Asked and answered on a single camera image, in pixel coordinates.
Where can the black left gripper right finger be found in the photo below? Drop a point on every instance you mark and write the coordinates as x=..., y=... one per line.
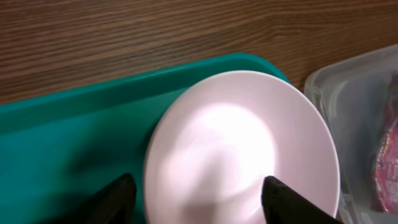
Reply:
x=283, y=205

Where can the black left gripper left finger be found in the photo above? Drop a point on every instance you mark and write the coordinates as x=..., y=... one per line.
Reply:
x=115, y=203

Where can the pink white bowl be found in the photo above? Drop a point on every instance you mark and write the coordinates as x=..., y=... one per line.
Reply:
x=215, y=144

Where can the red snack wrapper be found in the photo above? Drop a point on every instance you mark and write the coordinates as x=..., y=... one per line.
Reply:
x=384, y=171

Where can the teal plastic tray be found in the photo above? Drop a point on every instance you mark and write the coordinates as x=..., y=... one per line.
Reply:
x=58, y=150

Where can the clear plastic bin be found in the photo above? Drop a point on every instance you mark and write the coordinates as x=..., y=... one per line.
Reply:
x=351, y=96

